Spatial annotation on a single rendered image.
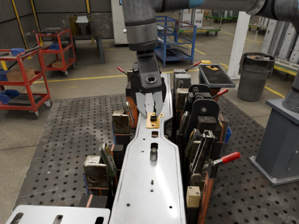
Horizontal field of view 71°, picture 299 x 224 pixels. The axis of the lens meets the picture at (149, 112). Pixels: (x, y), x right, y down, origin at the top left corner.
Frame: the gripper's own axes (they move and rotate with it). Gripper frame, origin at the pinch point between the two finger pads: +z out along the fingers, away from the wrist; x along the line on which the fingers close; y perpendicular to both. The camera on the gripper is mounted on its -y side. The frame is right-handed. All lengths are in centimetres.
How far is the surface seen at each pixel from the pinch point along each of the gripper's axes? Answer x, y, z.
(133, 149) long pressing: 8.9, 17.1, 25.7
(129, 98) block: 13, 76, 30
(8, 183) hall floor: 142, 95, 113
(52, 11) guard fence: 282, 734, -6
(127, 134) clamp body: 13, 38, 33
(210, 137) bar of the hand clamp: -15.9, -4.6, 6.6
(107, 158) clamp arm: 17.0, 4.4, 17.7
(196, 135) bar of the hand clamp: -12.1, -3.4, 6.5
